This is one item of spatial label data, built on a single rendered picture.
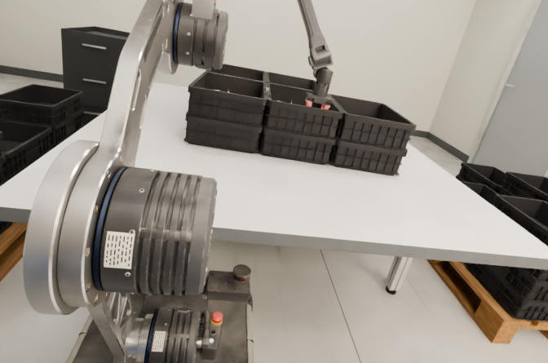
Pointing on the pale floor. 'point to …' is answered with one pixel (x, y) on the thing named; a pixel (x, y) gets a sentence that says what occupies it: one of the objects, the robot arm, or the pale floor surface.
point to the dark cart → (91, 64)
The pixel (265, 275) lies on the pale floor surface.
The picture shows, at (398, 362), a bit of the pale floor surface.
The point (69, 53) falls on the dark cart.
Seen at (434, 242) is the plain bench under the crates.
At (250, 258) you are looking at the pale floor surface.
